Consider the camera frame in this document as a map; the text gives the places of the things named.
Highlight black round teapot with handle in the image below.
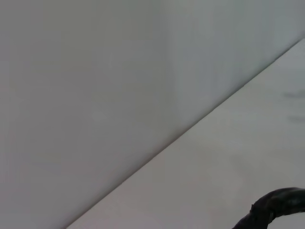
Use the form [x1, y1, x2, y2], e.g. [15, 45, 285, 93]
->
[231, 187, 305, 229]

